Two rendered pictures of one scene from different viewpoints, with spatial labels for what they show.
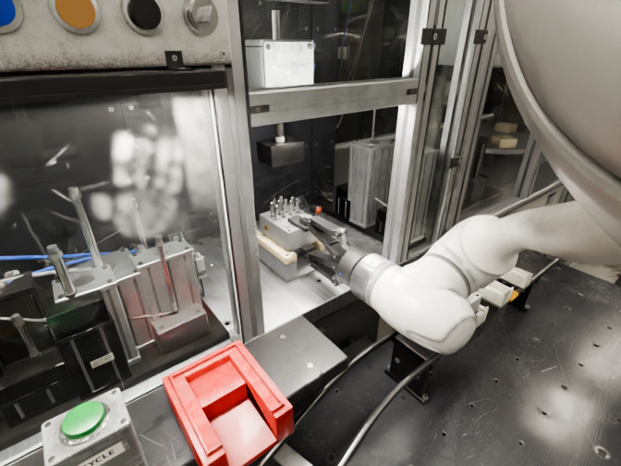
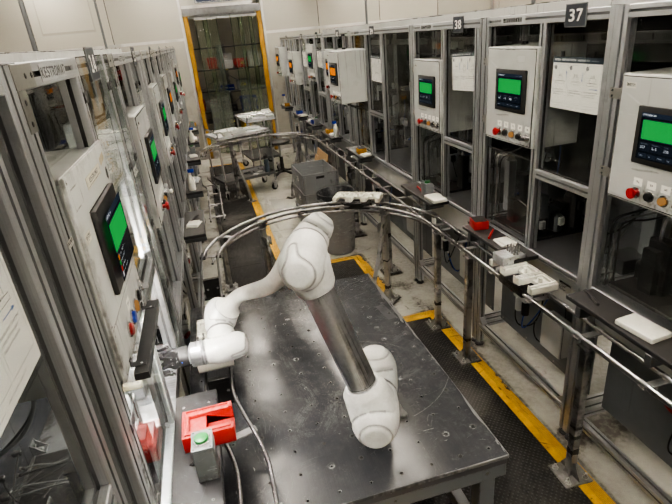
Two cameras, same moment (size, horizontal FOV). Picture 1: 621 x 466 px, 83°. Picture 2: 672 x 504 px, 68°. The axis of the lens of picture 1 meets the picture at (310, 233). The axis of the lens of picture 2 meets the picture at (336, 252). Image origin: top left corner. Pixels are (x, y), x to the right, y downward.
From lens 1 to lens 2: 1.35 m
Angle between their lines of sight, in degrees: 58
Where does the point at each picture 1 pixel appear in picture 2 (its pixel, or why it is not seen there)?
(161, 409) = (186, 456)
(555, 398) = (271, 357)
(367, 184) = not seen: hidden behind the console
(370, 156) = not seen: hidden behind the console
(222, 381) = (198, 423)
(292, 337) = (187, 404)
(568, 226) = (265, 288)
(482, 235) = (226, 305)
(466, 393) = (246, 383)
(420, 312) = (232, 345)
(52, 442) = (202, 447)
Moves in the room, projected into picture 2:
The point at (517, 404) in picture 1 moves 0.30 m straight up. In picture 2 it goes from (264, 370) to (253, 312)
